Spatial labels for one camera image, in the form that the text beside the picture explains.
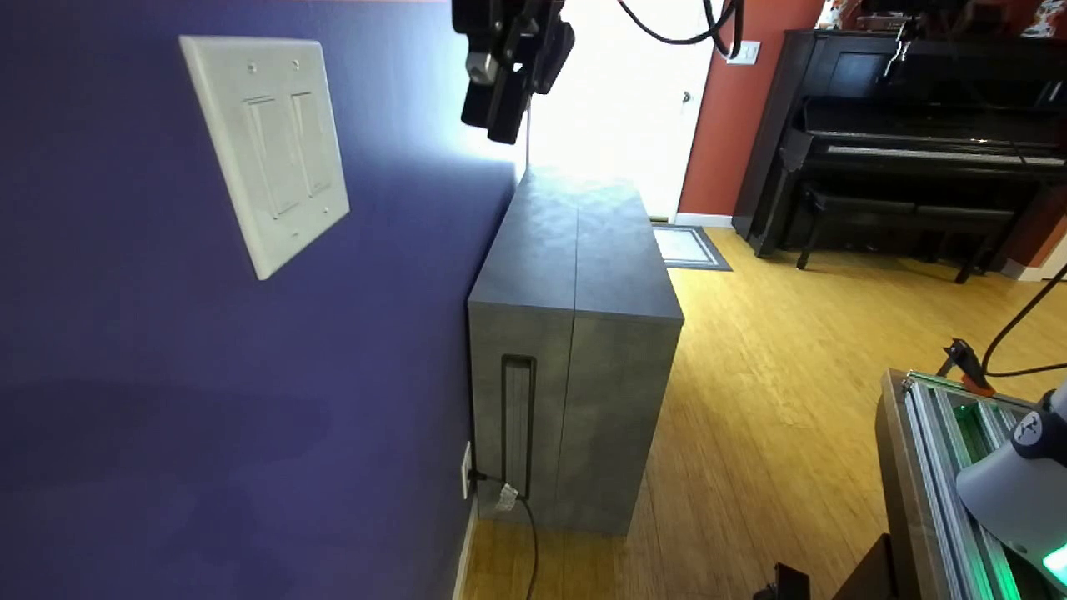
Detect aluminium frame robot cart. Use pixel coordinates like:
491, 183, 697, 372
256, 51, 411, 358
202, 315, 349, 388
832, 372, 1067, 600

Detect black hanging robot cables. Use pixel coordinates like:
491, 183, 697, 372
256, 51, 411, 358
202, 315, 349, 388
611, 0, 747, 61

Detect black upright piano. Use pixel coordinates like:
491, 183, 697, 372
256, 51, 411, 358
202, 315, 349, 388
732, 30, 1067, 271

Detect black floor power cable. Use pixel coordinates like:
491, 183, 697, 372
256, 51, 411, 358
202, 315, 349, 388
465, 471, 544, 600

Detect grey door mat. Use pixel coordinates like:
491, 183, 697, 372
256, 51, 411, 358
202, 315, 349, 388
652, 223, 728, 271

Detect grey wooden cabinet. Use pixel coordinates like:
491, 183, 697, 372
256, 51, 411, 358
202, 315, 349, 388
465, 175, 682, 538

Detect white entrance door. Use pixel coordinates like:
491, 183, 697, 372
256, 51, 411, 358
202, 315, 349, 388
530, 0, 721, 221

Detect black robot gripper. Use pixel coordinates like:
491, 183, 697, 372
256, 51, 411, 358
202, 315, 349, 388
449, 0, 573, 143

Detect white double light switch plate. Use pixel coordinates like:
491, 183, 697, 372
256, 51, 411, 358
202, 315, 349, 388
180, 38, 349, 280

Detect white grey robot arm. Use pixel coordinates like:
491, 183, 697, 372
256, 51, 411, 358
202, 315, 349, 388
465, 175, 1067, 600

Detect white wall power outlet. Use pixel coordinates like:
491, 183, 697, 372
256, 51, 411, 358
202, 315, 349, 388
461, 440, 472, 501

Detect black piano bench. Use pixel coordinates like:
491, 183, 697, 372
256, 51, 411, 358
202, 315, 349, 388
798, 190, 1012, 283

